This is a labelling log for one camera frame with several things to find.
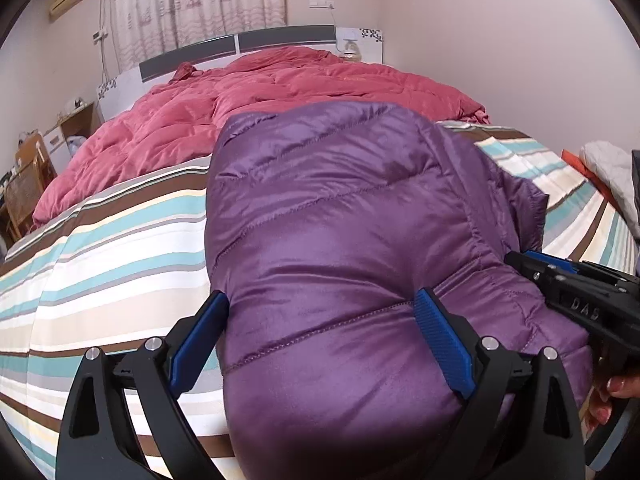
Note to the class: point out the white wall switch plate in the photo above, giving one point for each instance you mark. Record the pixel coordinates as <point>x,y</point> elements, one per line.
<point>322,3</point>

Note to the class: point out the person's right hand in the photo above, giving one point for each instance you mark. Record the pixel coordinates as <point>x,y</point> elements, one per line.
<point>607,400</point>

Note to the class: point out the purple down jacket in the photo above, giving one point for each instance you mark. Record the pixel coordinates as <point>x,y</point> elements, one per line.
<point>340,220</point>

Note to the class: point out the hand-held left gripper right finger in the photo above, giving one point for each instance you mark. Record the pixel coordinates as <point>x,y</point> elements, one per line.
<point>445,340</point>

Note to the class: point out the striped bed sheet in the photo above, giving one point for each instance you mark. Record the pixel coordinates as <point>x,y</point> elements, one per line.
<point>125,260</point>

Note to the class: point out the white wall power socket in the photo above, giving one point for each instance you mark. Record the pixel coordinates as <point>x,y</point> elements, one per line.
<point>100,35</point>

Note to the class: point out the patterned white curtain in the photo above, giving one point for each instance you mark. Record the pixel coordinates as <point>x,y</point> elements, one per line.
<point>200,0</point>

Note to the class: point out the wooden chair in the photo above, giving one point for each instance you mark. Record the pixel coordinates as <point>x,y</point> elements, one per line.
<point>25,195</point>

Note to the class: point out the wooden nightstand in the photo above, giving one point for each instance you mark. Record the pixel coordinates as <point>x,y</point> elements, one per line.
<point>82,122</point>

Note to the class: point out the pink comforter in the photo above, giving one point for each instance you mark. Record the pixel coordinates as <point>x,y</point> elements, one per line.
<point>280,85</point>

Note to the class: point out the white quilted cloth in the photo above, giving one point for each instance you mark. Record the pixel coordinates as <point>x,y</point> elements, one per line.
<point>612,175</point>

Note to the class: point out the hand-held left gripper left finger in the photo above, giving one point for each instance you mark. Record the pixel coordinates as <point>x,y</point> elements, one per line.
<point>197,340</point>

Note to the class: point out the white storage box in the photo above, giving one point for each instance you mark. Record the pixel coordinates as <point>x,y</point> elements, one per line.
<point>55,145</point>

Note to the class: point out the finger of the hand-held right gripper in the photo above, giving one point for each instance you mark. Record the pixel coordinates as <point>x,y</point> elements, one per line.
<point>527,262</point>

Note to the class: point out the white grey bed headboard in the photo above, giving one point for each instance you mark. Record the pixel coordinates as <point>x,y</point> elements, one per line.
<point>200,52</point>

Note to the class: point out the red flat board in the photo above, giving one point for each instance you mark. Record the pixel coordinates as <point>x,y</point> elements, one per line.
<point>585,172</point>

